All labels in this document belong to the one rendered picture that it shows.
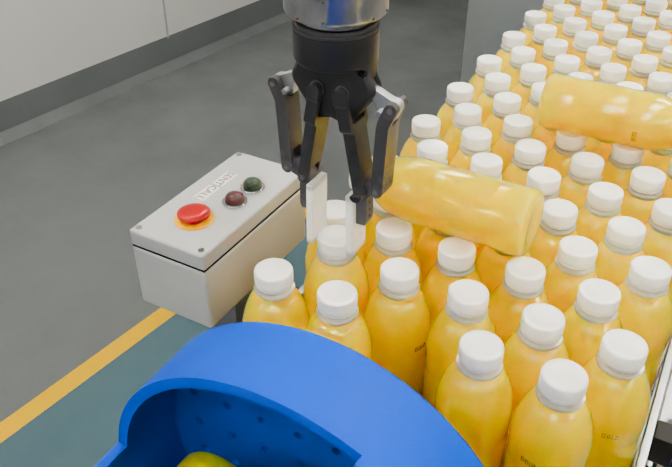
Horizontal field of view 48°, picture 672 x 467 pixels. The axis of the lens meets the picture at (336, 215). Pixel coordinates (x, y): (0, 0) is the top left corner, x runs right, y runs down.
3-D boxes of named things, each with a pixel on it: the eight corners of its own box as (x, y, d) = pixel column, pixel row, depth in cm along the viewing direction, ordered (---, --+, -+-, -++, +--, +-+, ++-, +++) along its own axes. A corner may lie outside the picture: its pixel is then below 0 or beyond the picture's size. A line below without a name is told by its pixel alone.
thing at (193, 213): (170, 222, 81) (169, 213, 80) (191, 206, 84) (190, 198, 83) (197, 232, 80) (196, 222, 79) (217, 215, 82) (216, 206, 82)
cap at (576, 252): (601, 269, 77) (605, 255, 76) (566, 273, 76) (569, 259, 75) (584, 247, 80) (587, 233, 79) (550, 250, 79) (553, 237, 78)
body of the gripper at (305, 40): (269, 20, 62) (274, 120, 68) (359, 38, 59) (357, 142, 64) (315, -4, 68) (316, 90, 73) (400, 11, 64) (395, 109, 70)
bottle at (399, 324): (347, 406, 86) (349, 278, 75) (392, 376, 89) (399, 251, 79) (390, 444, 81) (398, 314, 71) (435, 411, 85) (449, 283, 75)
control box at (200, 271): (141, 300, 86) (127, 226, 80) (243, 216, 100) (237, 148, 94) (211, 330, 82) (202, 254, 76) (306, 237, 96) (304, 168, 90)
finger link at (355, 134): (349, 74, 68) (363, 74, 67) (369, 184, 73) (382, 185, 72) (328, 90, 65) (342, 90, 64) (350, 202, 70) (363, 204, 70)
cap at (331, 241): (323, 264, 75) (323, 250, 74) (312, 242, 78) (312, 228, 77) (360, 256, 76) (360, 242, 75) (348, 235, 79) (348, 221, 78)
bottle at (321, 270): (316, 405, 84) (313, 275, 73) (299, 361, 89) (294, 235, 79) (375, 390, 86) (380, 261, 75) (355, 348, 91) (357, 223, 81)
